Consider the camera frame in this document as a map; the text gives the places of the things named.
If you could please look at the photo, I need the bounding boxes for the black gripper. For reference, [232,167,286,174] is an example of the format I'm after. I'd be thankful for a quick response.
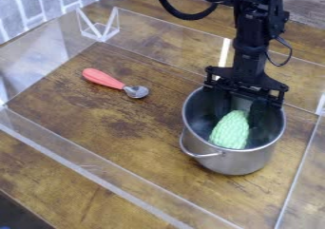
[205,40,289,128]

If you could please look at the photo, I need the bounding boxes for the green bumpy bitter gourd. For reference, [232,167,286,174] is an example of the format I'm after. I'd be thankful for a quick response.
[209,110,249,149]

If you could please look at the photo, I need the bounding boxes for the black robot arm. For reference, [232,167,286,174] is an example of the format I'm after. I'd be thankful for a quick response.
[206,0,289,127]

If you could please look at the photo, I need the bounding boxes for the silver metal pot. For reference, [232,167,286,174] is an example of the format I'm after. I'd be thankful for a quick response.
[179,87,286,175]

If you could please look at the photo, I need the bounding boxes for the red handled metal spoon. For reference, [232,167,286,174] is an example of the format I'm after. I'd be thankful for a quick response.
[83,68,150,99]

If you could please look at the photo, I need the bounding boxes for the clear acrylic corner bracket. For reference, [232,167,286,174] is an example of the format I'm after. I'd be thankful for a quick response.
[77,8,119,42]

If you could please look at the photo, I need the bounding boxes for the black cable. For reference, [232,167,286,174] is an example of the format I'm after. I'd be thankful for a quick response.
[154,0,220,21]

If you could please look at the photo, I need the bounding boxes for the clear acrylic enclosure wall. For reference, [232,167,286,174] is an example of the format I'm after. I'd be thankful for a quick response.
[0,5,325,229]

